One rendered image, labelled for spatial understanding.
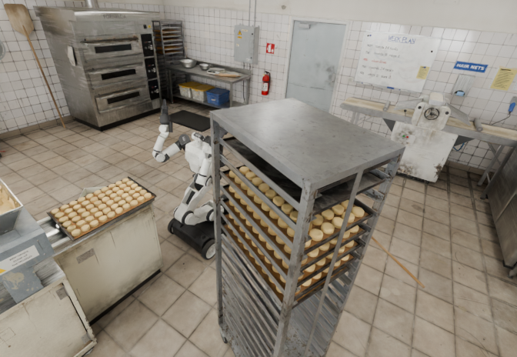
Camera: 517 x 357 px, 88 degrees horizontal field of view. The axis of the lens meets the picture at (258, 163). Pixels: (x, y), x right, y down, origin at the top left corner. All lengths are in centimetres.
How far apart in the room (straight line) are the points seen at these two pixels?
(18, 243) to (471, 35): 539
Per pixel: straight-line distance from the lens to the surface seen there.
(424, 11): 520
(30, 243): 178
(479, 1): 521
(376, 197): 121
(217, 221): 153
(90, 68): 554
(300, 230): 86
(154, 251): 261
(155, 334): 257
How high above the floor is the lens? 223
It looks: 31 degrees down
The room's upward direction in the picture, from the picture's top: 4 degrees clockwise
